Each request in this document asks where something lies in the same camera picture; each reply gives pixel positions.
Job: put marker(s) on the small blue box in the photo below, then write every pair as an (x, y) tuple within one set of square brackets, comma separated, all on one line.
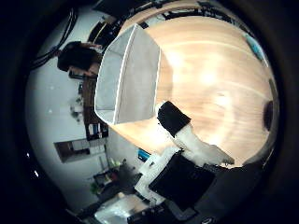
[(143, 155)]

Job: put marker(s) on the cluttered dark desk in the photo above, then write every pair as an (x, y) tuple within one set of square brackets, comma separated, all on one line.
[(113, 180)]

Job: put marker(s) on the dark wooden bookshelf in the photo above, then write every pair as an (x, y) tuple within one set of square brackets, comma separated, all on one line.
[(92, 115)]

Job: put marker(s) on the person with dark hair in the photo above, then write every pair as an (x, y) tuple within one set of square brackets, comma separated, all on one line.
[(78, 57)]

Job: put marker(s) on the grey wall cabinet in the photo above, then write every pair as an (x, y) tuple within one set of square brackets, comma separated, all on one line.
[(79, 150)]

